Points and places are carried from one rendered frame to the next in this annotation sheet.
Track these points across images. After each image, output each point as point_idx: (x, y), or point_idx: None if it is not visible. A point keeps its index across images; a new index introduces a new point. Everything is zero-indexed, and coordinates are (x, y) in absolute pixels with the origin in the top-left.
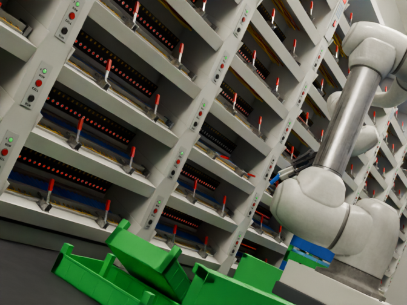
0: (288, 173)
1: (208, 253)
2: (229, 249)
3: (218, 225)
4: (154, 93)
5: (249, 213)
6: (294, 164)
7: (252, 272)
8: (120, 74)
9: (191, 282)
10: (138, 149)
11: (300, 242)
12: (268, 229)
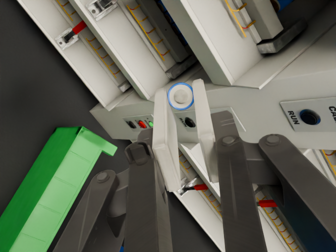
0: (154, 124)
1: (122, 76)
2: (124, 111)
3: (84, 20)
4: None
5: (185, 120)
6: (221, 148)
7: (53, 158)
8: None
9: (36, 46)
10: None
11: None
12: (302, 247)
